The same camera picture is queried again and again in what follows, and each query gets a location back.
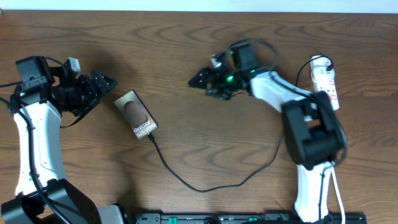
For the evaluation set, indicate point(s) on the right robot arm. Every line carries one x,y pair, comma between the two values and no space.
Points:
314,137

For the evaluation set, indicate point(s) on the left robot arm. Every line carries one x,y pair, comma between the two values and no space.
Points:
43,193

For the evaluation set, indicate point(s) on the white power strip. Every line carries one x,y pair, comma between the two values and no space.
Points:
323,79

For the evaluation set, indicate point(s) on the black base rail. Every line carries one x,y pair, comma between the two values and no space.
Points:
270,217

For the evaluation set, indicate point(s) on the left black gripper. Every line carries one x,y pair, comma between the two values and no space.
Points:
91,92

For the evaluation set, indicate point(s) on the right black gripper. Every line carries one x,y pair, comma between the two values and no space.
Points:
216,73

